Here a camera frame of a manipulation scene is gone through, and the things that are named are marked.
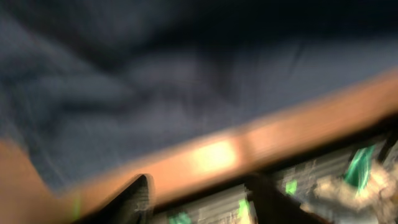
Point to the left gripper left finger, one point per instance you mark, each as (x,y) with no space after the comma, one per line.
(131,205)

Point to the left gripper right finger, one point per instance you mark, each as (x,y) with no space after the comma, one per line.
(273,207)

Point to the dark blue shorts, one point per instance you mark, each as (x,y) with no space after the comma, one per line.
(88,85)

